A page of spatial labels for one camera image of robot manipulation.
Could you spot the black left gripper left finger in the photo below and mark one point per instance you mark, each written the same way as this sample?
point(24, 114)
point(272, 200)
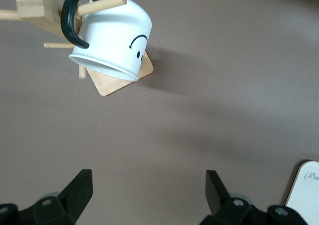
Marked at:
point(76, 195)

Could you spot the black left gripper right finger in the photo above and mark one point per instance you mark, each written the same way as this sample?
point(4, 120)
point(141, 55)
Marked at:
point(216, 195)

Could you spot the wooden cup rack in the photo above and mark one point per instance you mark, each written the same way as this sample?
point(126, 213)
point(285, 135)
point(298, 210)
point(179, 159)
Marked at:
point(32, 8)

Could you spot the white rectangular tray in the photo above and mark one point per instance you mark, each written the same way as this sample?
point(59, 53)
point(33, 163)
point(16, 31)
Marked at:
point(306, 200)

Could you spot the brown table cover mat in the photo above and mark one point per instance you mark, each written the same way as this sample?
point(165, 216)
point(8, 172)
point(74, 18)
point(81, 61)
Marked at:
point(174, 115)

